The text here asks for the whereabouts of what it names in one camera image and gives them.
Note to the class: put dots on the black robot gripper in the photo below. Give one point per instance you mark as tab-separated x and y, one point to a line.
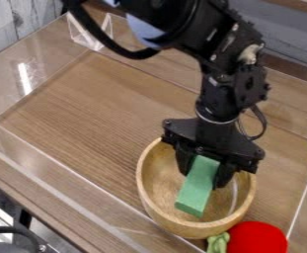
221	142

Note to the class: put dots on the green rectangular block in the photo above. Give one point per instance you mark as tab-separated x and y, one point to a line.
198	185

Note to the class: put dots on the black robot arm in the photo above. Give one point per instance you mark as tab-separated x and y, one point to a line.
207	30

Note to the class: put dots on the brown wooden bowl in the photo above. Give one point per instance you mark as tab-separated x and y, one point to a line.
159	181

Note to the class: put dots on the small green toy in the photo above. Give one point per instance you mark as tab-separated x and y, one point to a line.
218	243

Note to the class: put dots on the red round plush toy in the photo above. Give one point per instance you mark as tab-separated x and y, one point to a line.
257	237

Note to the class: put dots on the clear acrylic enclosure wall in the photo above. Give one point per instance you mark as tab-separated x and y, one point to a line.
82	212

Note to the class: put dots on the clear acrylic corner bracket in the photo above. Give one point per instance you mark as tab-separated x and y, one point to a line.
82	37

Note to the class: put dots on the black metal table bracket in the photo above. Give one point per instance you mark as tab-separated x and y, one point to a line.
28	240

